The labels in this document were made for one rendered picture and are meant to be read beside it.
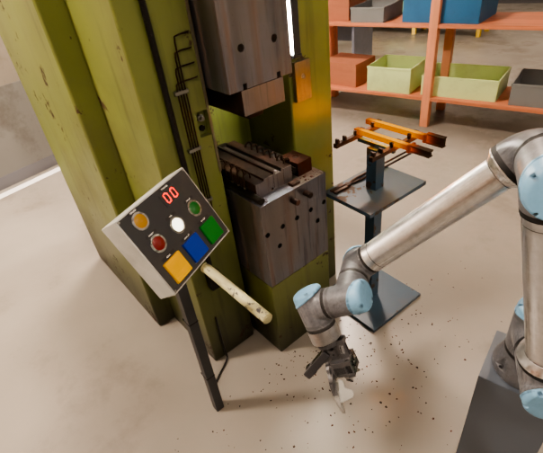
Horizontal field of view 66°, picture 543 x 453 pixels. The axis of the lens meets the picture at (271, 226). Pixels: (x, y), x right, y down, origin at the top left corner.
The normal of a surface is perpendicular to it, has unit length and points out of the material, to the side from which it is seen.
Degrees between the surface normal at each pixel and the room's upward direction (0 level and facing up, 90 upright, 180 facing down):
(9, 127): 90
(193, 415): 0
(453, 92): 90
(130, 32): 90
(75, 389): 0
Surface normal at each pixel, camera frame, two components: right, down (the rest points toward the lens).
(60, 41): 0.65, 0.38
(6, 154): 0.79, 0.28
